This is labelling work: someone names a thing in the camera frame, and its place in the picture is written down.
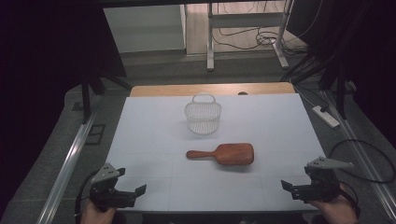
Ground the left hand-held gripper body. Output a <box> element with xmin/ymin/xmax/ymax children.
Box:
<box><xmin>89</xmin><ymin>162</ymin><xmax>138</xmax><ymax>213</ymax></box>

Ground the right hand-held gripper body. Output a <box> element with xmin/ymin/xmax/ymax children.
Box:
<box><xmin>291</xmin><ymin>156</ymin><xmax>355</xmax><ymax>203</ymax></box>

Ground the wooden hairbrush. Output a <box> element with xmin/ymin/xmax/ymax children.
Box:
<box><xmin>186</xmin><ymin>142</ymin><xmax>255</xmax><ymax>166</ymax></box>

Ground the person's left hand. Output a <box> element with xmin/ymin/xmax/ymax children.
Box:
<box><xmin>79</xmin><ymin>199</ymin><xmax>118</xmax><ymax>224</ymax></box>

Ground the person's right hand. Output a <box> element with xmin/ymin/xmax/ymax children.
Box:
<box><xmin>307</xmin><ymin>186</ymin><xmax>360</xmax><ymax>224</ymax></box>

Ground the black floor plate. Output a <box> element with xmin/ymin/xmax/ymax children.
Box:
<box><xmin>84</xmin><ymin>123</ymin><xmax>106</xmax><ymax>147</ymax></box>

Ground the white power strip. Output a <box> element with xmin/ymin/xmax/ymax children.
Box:
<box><xmin>311</xmin><ymin>105</ymin><xmax>341</xmax><ymax>129</ymax></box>

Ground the black stand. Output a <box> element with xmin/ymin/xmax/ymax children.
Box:
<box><xmin>79</xmin><ymin>69</ymin><xmax>134</xmax><ymax>124</ymax></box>
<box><xmin>280</xmin><ymin>50</ymin><xmax>353</xmax><ymax>120</ymax></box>

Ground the wooden table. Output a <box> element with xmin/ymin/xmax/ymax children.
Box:
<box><xmin>129</xmin><ymin>81</ymin><xmax>296</xmax><ymax>98</ymax></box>

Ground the white cabinet panel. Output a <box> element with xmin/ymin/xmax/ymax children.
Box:
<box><xmin>103</xmin><ymin>4</ymin><xmax>188</xmax><ymax>54</ymax></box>

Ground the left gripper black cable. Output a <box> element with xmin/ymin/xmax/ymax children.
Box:
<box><xmin>74</xmin><ymin>170</ymin><xmax>101</xmax><ymax>224</ymax></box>

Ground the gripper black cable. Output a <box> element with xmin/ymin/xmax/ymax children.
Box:
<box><xmin>338</xmin><ymin>181</ymin><xmax>362</xmax><ymax>219</ymax></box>
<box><xmin>74</xmin><ymin>170</ymin><xmax>101</xmax><ymax>224</ymax></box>

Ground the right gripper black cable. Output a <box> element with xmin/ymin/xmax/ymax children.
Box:
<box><xmin>338</xmin><ymin>181</ymin><xmax>362</xmax><ymax>219</ymax></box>

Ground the aluminium floor rail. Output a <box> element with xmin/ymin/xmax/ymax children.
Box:
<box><xmin>321</xmin><ymin>89</ymin><xmax>396</xmax><ymax>220</ymax></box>
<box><xmin>36</xmin><ymin>93</ymin><xmax>105</xmax><ymax>224</ymax></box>

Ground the black looped floor cable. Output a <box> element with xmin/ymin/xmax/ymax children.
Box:
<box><xmin>328</xmin><ymin>138</ymin><xmax>396</xmax><ymax>185</ymax></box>

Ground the tangle of floor cables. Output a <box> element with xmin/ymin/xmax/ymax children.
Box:
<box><xmin>212</xmin><ymin>25</ymin><xmax>310</xmax><ymax>56</ymax></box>

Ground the white metal desk frame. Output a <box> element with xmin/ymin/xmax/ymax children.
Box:
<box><xmin>206</xmin><ymin>0</ymin><xmax>294</xmax><ymax>72</ymax></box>

